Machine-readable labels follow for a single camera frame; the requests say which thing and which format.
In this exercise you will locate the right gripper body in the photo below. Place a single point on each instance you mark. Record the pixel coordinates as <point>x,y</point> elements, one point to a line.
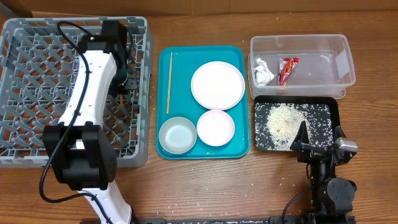
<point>312,154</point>

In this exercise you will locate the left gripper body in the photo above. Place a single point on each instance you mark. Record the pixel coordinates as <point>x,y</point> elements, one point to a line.
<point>130,84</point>

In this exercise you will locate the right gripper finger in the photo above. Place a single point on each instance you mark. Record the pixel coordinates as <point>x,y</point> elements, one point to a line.
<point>301,141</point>
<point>338,133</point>

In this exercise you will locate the wooden chopstick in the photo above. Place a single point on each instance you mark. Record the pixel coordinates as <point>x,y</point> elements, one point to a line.
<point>169,83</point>
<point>121,100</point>

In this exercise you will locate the clear white wrapper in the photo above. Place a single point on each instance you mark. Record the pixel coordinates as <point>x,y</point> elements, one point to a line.
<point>263,76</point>

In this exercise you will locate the red snack wrapper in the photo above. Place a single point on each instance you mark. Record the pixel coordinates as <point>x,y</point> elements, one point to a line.
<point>286,65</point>

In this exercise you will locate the grey bowl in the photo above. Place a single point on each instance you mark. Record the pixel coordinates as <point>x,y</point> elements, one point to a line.
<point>177,135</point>

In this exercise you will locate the small pink-white plate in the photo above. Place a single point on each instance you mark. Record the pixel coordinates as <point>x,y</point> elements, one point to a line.
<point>215,128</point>

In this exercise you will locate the large white plate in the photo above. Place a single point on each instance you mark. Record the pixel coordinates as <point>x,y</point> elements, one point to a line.
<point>218,85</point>

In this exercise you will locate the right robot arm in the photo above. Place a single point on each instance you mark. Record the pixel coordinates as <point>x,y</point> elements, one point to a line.
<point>331,196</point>

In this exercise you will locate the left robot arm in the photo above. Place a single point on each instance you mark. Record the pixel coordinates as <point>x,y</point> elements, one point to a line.
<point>80,154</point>

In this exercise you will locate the black tray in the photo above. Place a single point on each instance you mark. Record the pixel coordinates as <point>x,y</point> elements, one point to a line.
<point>321,100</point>

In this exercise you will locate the teal serving tray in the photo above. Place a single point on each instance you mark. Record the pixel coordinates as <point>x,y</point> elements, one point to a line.
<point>186,60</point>

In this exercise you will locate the clear plastic bin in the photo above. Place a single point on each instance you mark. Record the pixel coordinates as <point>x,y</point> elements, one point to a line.
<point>325,66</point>

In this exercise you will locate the grey dish rack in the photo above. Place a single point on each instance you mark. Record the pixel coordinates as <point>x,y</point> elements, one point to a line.
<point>38,71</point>

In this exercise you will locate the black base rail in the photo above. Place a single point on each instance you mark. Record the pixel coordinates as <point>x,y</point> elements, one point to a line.
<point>270,220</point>

